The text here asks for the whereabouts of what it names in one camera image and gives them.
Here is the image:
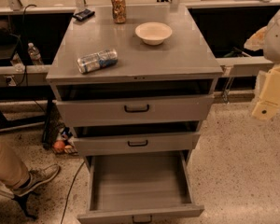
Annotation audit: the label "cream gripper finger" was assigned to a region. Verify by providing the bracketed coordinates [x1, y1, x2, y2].
[244, 26, 267, 51]
[252, 65, 280, 120]

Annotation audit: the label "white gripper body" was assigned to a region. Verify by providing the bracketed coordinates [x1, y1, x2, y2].
[263, 9, 280, 63]

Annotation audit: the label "silver blue redbull can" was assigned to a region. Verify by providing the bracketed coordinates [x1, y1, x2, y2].
[77, 49, 118, 74]

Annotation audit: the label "grey drawer cabinet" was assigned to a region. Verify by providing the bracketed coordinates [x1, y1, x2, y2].
[46, 4, 224, 224]

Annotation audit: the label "tall brown patterned can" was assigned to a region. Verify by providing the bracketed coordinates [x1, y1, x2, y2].
[110, 0, 126, 24]

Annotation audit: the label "grey top drawer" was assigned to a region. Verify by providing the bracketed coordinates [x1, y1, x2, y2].
[57, 95, 214, 127]

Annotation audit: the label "grey drawer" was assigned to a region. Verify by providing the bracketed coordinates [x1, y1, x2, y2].
[57, 95, 214, 127]
[77, 151, 203, 224]
[73, 133, 200, 156]

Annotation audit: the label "grey bottom drawer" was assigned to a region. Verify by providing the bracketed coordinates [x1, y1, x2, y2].
[77, 151, 203, 224]

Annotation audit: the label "grey middle drawer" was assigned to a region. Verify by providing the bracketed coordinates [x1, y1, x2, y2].
[73, 133, 200, 156]

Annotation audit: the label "white ceramic bowl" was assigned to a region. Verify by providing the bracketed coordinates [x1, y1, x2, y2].
[135, 22, 172, 46]

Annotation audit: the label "black phone on cabinet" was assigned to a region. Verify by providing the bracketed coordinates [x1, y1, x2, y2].
[73, 9, 95, 21]

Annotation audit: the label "snack pile on floor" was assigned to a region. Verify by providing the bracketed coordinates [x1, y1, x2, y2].
[51, 127, 77, 155]

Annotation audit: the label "clear plastic water bottle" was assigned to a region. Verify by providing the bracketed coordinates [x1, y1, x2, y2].
[28, 42, 44, 65]

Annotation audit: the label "grey sneaker shoe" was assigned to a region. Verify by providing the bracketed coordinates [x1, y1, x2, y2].
[11, 164, 61, 197]

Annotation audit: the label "black chair base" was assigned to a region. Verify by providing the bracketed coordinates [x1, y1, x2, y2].
[0, 190, 38, 220]

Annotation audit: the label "person leg khaki trousers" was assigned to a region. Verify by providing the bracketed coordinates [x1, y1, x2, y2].
[0, 137, 30, 189]

